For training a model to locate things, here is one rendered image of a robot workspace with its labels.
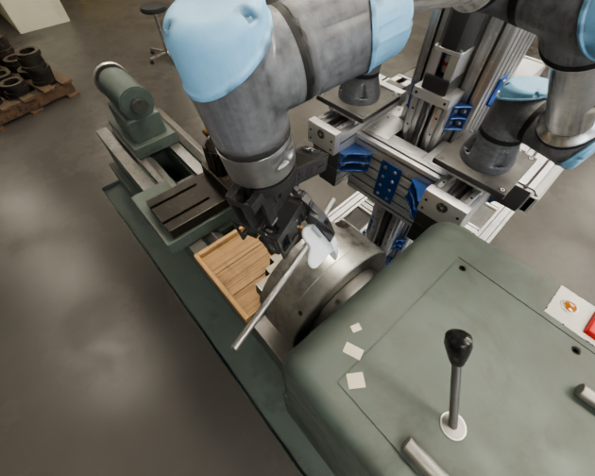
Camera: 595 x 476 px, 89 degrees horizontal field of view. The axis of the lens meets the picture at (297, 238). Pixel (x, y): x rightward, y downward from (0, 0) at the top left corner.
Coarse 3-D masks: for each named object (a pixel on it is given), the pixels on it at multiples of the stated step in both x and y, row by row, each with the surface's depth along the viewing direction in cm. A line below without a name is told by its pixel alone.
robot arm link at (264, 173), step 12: (288, 144) 30; (276, 156) 28; (288, 156) 29; (228, 168) 30; (240, 168) 28; (252, 168) 28; (264, 168) 29; (276, 168) 29; (288, 168) 31; (240, 180) 30; (252, 180) 30; (264, 180) 30; (276, 180) 31
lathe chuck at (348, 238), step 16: (336, 240) 65; (352, 240) 67; (368, 240) 71; (288, 256) 64; (304, 256) 63; (272, 272) 65; (304, 272) 62; (320, 272) 61; (272, 288) 65; (288, 288) 63; (304, 288) 61; (272, 304) 66; (288, 304) 63; (272, 320) 69
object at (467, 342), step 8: (448, 336) 37; (456, 336) 37; (464, 336) 36; (448, 344) 37; (456, 344) 36; (464, 344) 36; (472, 344) 36; (448, 352) 38; (456, 352) 36; (464, 352) 36; (456, 360) 37; (464, 360) 37
